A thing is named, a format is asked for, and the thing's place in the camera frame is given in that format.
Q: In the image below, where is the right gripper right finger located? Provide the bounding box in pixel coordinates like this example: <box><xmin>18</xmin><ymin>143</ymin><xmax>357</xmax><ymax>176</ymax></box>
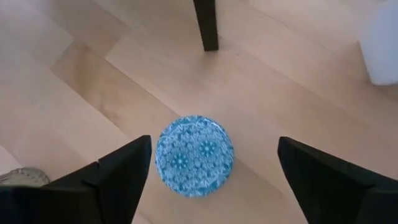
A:
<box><xmin>277</xmin><ymin>136</ymin><xmax>398</xmax><ymax>224</ymax></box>

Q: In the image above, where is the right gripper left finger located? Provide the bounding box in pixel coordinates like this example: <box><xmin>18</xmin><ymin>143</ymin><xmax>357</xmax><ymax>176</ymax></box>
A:
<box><xmin>0</xmin><ymin>135</ymin><xmax>153</xmax><ymax>224</ymax></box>

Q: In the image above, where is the blue patterned candle tin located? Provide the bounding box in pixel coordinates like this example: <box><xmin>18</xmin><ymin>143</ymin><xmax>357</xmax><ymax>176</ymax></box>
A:
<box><xmin>154</xmin><ymin>114</ymin><xmax>235</xmax><ymax>198</ymax></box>

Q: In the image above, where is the green plant white pot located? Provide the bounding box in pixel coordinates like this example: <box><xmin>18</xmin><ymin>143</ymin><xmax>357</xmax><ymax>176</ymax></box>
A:
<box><xmin>359</xmin><ymin>0</ymin><xmax>398</xmax><ymax>86</ymax></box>

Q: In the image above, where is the black perforated metal shelf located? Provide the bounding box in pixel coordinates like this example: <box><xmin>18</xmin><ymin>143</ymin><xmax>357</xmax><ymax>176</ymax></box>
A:
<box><xmin>192</xmin><ymin>0</ymin><xmax>220</xmax><ymax>52</ymax></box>

